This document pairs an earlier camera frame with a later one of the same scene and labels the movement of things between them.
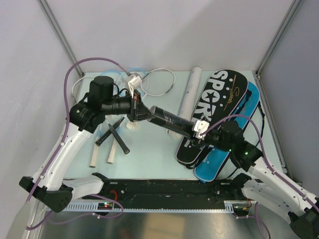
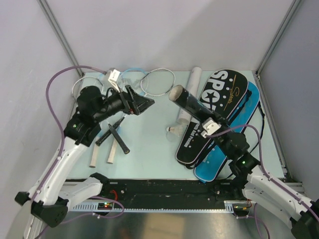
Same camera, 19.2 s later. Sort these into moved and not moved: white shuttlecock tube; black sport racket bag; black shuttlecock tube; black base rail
Moved: black shuttlecock tube
Not moved: white shuttlecock tube; black sport racket bag; black base rail
